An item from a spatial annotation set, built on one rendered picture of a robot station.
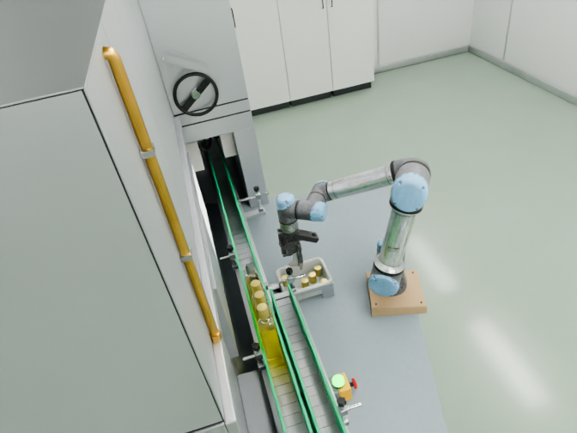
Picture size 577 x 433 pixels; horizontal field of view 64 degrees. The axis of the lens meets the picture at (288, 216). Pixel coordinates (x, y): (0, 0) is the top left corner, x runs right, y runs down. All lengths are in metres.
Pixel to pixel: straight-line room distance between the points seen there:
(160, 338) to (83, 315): 0.13
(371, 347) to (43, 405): 1.28
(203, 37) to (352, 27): 3.40
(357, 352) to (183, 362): 1.12
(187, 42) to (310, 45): 3.23
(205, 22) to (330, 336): 1.45
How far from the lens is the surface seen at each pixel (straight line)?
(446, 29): 6.59
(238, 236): 2.28
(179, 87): 2.30
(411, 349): 1.92
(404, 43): 6.35
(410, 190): 1.55
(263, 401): 1.68
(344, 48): 5.51
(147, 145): 0.85
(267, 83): 5.35
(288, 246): 1.86
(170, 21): 2.22
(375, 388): 1.82
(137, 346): 0.84
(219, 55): 2.28
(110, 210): 0.66
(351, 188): 1.77
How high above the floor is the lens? 2.30
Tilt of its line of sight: 37 degrees down
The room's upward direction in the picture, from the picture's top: 10 degrees counter-clockwise
